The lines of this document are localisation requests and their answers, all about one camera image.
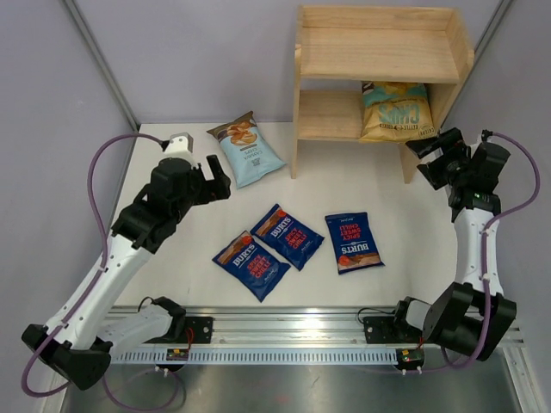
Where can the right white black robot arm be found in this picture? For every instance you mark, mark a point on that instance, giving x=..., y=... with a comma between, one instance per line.
x=472, y=315

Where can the light blue cassava chips bag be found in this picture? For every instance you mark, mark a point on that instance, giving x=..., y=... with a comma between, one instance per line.
x=249, y=155

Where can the blue burts chips bag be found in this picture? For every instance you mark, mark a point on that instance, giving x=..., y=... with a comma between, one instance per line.
x=249, y=262
x=353, y=242
x=293, y=240

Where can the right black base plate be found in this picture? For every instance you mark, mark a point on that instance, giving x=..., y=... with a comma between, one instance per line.
x=385, y=330

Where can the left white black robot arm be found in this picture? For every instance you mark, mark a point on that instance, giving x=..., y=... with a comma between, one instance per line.
x=74, y=343

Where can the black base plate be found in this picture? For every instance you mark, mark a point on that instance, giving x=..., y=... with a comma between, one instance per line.
x=385, y=330
x=198, y=330

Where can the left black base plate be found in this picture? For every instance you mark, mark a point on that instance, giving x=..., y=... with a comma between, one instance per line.
x=198, y=330

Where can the white slotted cable duct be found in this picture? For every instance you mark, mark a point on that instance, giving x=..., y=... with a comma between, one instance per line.
x=260, y=356

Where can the wooden two-tier shelf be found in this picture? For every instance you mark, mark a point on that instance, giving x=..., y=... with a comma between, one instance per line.
x=381, y=43

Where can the blue Burts chips bag left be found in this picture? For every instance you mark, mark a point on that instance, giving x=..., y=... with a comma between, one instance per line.
x=249, y=262

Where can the blue Burts chips bag right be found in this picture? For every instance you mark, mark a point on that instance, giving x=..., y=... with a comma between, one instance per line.
x=353, y=242

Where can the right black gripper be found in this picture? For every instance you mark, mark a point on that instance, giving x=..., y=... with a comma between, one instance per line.
x=453, y=147

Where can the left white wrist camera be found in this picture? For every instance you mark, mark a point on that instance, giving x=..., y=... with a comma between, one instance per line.
x=178, y=145

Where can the large yellow kettle chips bag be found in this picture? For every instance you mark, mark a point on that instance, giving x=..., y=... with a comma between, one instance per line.
x=395, y=112

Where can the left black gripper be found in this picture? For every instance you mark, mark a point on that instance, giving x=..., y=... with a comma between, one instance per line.
x=213, y=189

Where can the aluminium frame post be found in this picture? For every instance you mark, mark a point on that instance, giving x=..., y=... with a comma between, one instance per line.
x=83, y=28
x=488, y=96

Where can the blue Burts chips bag middle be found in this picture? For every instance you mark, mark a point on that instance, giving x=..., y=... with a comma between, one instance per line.
x=293, y=240

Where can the left aluminium frame post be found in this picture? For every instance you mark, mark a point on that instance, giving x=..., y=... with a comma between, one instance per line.
x=83, y=28

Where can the aluminium mounting rail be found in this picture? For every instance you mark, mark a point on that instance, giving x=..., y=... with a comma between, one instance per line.
x=283, y=327

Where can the right aluminium frame post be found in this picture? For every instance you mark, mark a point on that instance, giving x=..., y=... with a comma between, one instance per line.
x=488, y=96

